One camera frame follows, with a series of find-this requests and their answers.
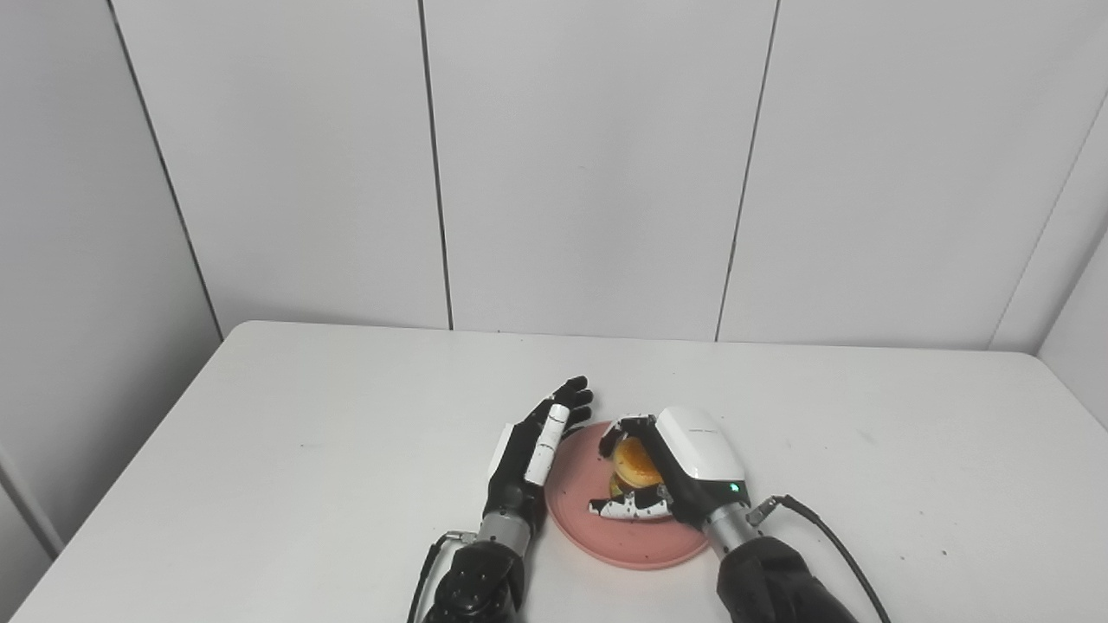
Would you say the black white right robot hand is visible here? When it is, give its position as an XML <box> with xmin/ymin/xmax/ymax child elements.
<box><xmin>588</xmin><ymin>406</ymin><xmax>750</xmax><ymax>530</ymax></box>

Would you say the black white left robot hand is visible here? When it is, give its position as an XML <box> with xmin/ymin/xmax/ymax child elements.
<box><xmin>482</xmin><ymin>375</ymin><xmax>596</xmax><ymax>525</ymax></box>

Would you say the toy hamburger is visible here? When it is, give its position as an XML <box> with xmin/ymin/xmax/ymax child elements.
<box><xmin>608</xmin><ymin>436</ymin><xmax>667</xmax><ymax>499</ymax></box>

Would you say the pink round plate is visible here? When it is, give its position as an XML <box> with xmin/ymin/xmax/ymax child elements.
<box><xmin>544</xmin><ymin>421</ymin><xmax>712</xmax><ymax>571</ymax></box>

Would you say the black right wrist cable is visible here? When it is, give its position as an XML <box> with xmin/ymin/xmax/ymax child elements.
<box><xmin>747</xmin><ymin>494</ymin><xmax>893</xmax><ymax>623</ymax></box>

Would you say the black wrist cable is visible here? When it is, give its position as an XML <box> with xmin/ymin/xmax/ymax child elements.
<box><xmin>747</xmin><ymin>494</ymin><xmax>893</xmax><ymax>623</ymax></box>
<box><xmin>406</xmin><ymin>531</ymin><xmax>479</xmax><ymax>623</ymax></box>

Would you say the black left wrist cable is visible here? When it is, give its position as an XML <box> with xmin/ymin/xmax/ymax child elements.
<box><xmin>406</xmin><ymin>531</ymin><xmax>479</xmax><ymax>623</ymax></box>

